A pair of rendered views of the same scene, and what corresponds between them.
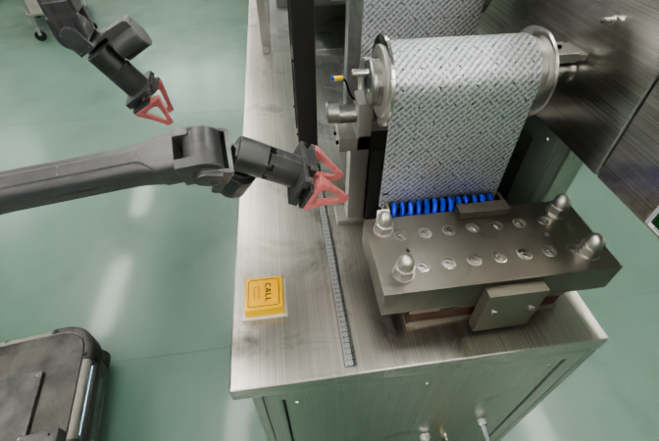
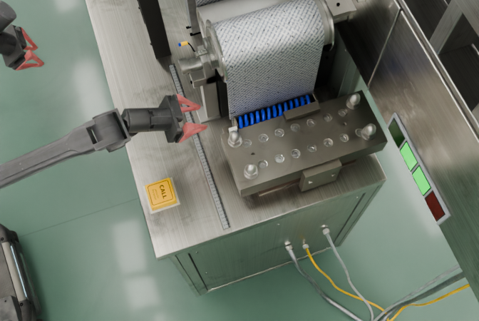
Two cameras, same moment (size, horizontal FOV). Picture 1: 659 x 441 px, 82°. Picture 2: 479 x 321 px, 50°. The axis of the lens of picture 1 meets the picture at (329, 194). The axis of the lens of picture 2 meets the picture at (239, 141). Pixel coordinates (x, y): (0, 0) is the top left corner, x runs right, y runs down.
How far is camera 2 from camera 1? 0.69 m
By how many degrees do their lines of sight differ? 23
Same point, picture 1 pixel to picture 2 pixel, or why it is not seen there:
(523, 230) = (328, 123)
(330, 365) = (214, 230)
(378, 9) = not seen: outside the picture
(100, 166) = (48, 157)
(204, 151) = (110, 134)
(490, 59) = (288, 34)
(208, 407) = (117, 255)
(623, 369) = not seen: hidden behind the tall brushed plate
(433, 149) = (261, 85)
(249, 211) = not seen: hidden behind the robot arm
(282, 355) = (183, 230)
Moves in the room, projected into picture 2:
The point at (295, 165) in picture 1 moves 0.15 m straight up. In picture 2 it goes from (167, 119) to (157, 86)
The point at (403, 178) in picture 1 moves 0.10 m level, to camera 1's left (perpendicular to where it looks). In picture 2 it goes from (243, 103) to (204, 110)
